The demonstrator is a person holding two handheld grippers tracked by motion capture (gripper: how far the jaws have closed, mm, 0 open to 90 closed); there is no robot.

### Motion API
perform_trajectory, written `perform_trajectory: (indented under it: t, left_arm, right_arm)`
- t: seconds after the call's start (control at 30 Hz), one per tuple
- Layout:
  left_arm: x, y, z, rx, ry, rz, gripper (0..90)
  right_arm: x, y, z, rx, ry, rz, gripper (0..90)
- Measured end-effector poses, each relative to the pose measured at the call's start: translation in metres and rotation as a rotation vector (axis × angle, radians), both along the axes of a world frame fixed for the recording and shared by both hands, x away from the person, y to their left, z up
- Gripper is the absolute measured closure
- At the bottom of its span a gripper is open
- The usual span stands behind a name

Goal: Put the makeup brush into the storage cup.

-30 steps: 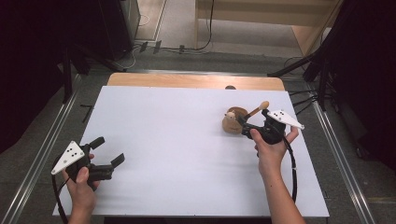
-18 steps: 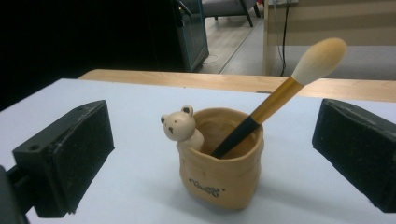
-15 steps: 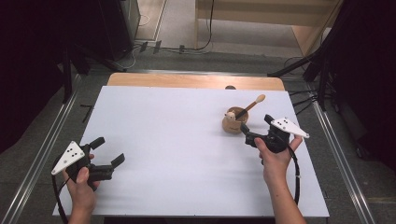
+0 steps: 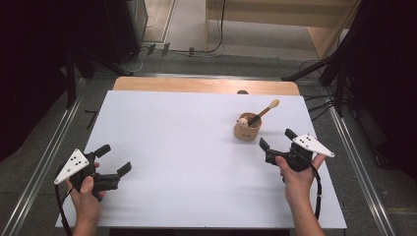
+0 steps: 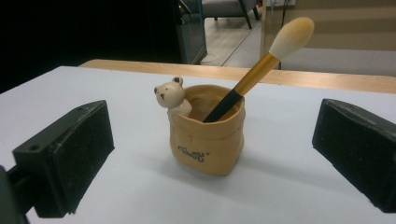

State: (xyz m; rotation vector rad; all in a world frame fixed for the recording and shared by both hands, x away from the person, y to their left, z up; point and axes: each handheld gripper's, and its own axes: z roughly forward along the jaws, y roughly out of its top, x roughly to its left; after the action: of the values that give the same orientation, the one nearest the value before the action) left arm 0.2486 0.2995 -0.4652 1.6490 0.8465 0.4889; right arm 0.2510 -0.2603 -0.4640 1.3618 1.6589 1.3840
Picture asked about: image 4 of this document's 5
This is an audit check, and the person's right hand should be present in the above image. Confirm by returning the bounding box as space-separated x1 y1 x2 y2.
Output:
274 153 328 204

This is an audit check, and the light wooden shelf unit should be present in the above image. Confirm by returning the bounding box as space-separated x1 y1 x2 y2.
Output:
205 0 363 60

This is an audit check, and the black cabinet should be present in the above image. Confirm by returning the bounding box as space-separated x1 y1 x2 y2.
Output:
101 0 149 65

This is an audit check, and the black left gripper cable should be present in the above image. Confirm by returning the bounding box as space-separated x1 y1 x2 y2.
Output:
53 182 74 236

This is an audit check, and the white table board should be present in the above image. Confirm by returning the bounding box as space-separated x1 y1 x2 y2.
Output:
54 89 348 230

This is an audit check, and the beige cup with bear figure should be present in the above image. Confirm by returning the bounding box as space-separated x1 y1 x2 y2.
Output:
233 112 263 142

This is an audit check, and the black metal stand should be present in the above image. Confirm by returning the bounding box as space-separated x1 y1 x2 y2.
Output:
280 48 349 118
60 45 134 110

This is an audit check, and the black hanging cable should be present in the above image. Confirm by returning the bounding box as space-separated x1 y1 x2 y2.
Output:
168 0 227 57

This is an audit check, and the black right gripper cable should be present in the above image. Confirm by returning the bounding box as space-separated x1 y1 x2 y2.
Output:
308 161 324 220

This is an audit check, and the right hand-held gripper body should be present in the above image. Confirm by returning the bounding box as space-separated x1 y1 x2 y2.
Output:
264 133 335 173

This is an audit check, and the black curtain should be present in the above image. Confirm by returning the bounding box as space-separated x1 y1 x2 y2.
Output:
0 0 112 162
328 0 417 181

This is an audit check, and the person's left hand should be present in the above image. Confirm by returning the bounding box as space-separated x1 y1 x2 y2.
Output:
65 162 107 228

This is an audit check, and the white floor cable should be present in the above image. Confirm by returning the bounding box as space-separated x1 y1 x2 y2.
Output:
129 47 146 74

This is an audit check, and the black-handled makeup brush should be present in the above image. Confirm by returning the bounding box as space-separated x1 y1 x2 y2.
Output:
247 98 280 128

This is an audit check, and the black floor cable bundle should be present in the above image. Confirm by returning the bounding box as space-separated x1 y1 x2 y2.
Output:
303 92 336 123

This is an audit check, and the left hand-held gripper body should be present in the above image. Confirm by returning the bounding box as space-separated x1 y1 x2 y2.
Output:
53 147 121 202

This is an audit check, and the metal floor rail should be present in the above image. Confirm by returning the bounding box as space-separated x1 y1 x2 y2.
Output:
323 87 396 236
0 77 87 236

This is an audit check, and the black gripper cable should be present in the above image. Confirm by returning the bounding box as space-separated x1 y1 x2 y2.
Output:
308 161 324 220
53 182 74 236

